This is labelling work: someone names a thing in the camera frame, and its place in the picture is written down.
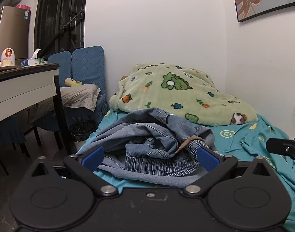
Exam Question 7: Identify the blue quilted folding cushion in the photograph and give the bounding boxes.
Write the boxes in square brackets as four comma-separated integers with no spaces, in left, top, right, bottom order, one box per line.
[47,45,106,97]

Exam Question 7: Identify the tissue pack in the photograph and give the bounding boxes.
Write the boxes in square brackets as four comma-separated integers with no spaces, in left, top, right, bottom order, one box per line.
[21,49,42,67]

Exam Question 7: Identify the white egg-shaped device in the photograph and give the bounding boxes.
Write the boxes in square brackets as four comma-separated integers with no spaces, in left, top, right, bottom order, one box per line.
[0,48,16,66]

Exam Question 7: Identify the grey beige cloth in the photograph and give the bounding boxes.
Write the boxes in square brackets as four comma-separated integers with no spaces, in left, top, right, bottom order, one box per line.
[36,83,102,124]

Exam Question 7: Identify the white table with black legs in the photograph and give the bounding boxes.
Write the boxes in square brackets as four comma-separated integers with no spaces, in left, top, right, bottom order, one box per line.
[0,63,71,155]

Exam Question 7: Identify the turquoise t-shirt yellow print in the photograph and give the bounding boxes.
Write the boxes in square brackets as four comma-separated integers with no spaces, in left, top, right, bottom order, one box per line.
[79,109,295,232]

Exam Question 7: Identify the blue denim jeans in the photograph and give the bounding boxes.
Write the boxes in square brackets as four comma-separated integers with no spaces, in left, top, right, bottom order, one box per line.
[75,107,219,186]

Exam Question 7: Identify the black trash bin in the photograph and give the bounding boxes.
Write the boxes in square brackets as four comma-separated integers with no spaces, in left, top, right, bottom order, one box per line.
[69,121,98,142]

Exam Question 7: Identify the chair with blue cover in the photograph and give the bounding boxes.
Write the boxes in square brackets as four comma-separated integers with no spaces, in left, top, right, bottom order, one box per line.
[29,87,110,150]

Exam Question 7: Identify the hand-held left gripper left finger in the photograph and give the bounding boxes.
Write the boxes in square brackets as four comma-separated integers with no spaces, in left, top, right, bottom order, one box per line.
[29,146,119,197]

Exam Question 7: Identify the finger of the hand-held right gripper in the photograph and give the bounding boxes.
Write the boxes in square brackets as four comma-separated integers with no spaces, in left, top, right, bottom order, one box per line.
[266,136,295,166]

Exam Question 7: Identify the stool with blue cover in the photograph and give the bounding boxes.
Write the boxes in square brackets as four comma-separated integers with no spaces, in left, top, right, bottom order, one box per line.
[0,115,31,176]

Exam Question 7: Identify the brown metallic fridge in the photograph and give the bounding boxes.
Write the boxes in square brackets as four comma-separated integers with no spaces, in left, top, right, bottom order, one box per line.
[0,6,31,63]

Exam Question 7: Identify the green printed fleece blanket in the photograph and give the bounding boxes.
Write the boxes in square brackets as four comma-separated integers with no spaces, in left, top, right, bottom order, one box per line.
[109,63,258,126]

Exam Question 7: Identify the yellow plush toy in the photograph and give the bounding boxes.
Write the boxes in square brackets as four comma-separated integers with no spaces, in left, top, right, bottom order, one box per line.
[65,78,83,87]

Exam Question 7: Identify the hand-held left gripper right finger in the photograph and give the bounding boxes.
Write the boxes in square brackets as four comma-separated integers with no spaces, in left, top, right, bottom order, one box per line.
[183,146,276,197]

